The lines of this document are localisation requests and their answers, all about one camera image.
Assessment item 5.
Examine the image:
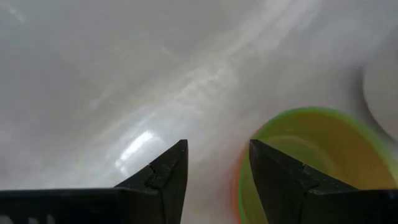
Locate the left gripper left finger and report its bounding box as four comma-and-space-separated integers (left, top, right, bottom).
0, 139, 189, 224

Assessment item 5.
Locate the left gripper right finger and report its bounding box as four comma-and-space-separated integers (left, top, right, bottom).
248, 139, 398, 224

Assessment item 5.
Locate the small green bowl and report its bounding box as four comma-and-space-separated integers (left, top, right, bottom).
231, 106, 398, 224

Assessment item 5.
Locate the large white bowl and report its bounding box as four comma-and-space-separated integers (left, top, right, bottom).
362, 27, 398, 144

